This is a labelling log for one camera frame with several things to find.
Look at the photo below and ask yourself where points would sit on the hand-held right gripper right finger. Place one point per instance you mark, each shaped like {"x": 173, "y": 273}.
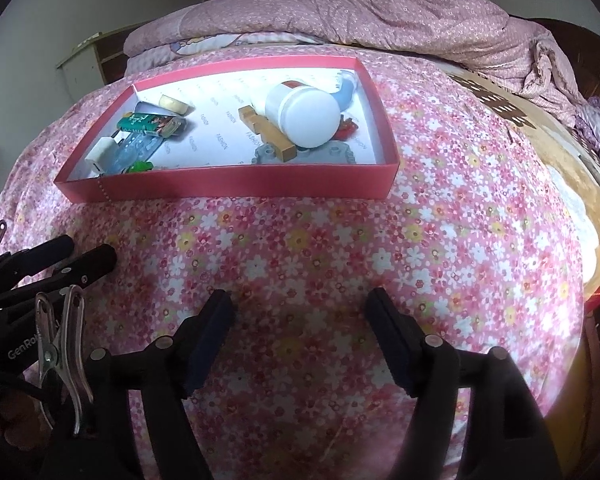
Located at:
{"x": 390, "y": 340}

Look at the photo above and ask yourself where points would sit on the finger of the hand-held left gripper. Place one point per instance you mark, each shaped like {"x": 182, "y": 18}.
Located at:
{"x": 95, "y": 260}
{"x": 55, "y": 247}

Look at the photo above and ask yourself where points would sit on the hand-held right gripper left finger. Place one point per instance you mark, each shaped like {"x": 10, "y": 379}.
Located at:
{"x": 210, "y": 340}

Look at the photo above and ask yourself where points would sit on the green toy figure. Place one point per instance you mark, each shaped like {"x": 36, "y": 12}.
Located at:
{"x": 140, "y": 166}

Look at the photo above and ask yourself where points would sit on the white charger plug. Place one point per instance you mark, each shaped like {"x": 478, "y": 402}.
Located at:
{"x": 102, "y": 152}

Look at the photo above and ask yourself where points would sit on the clear blue plastic piece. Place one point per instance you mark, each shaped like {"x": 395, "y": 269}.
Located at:
{"x": 137, "y": 150}

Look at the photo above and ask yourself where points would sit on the small green box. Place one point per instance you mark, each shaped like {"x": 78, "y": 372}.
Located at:
{"x": 150, "y": 124}

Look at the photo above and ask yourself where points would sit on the pink cardboard box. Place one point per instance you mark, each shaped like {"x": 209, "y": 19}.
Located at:
{"x": 230, "y": 182}

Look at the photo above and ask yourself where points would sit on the lavender plastic tube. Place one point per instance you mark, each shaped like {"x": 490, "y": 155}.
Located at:
{"x": 145, "y": 108}

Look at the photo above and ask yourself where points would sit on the round wooden disc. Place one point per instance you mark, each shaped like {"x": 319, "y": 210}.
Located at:
{"x": 175, "y": 104}

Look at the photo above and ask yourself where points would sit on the grey studded plastic plate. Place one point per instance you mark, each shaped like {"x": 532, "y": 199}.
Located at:
{"x": 325, "y": 152}

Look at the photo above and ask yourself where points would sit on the wooden puzzle block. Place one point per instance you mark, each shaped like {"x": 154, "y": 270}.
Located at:
{"x": 270, "y": 135}

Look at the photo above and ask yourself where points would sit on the white jar with orange label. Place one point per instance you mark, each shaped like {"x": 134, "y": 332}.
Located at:
{"x": 307, "y": 115}

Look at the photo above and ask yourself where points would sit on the blue curved plastic piece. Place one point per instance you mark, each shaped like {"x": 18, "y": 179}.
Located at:
{"x": 347, "y": 92}

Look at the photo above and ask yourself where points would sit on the person's left hand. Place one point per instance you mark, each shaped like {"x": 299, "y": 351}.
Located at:
{"x": 15, "y": 420}

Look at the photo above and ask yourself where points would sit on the large metal spring clip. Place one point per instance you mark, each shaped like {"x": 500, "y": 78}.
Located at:
{"x": 75, "y": 360}

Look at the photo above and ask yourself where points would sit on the pale bedside cabinet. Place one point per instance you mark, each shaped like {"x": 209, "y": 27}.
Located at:
{"x": 80, "y": 67}

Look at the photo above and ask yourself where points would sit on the golden patterned mat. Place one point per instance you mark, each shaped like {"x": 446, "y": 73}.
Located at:
{"x": 555, "y": 160}

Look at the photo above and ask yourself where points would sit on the pink floral quilt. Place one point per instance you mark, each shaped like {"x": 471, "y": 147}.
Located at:
{"x": 380, "y": 15}

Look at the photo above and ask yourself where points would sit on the dark wooden headboard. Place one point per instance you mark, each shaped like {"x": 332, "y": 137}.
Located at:
{"x": 580, "y": 55}

